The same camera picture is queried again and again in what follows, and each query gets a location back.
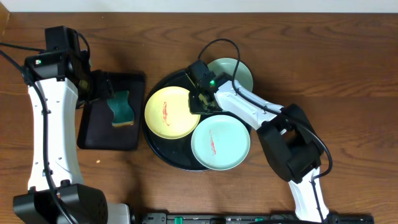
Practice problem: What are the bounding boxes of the yellow plate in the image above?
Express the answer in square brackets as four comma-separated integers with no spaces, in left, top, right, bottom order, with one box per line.
[144,86,200,139]

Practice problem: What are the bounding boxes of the green yellow sponge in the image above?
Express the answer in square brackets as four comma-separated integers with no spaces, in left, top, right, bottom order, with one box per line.
[107,90,135,127]

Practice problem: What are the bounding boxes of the light green plate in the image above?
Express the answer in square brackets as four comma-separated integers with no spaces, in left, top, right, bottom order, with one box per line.
[208,58,254,92]
[191,114,251,170]

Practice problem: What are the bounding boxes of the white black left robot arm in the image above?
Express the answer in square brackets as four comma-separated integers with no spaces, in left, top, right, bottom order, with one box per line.
[13,50,131,223]

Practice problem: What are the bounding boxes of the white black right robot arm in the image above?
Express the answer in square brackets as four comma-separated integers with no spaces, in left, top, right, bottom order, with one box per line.
[188,72,333,223]

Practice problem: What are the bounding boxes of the black rectangular tray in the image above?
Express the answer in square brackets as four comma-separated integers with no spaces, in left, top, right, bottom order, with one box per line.
[77,72,145,151]

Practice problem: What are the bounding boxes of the black round tray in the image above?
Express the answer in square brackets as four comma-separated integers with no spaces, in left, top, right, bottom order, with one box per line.
[141,68,252,172]

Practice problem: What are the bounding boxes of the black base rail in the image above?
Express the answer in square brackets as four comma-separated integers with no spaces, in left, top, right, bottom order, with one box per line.
[136,213,375,224]

